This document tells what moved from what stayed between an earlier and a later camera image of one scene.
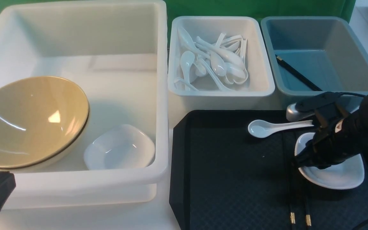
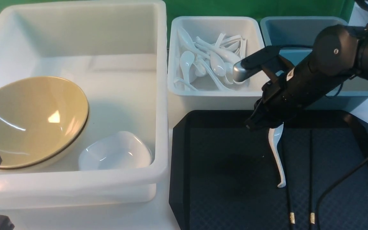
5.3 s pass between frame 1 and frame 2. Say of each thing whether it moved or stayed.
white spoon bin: stayed
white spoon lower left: stayed
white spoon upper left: stayed
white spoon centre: stayed
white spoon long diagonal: stayed
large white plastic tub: stayed
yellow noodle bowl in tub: stayed
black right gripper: moved
